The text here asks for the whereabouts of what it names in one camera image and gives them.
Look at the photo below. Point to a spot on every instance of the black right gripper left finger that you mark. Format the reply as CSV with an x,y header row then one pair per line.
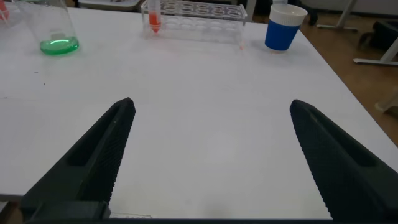
x,y
93,161

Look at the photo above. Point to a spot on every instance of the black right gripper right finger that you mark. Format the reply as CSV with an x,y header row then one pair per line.
x,y
348,174

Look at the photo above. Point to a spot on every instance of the clear glass beaker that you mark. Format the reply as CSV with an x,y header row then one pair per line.
x,y
59,46

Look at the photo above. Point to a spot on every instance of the orange pigment test tube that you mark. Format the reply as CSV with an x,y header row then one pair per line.
x,y
154,21
3,14

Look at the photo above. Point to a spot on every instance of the clear acrylic tube rack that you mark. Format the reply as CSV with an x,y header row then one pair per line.
x,y
12,17
202,28

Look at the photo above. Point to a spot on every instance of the blue paper cup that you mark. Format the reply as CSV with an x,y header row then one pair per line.
x,y
280,37

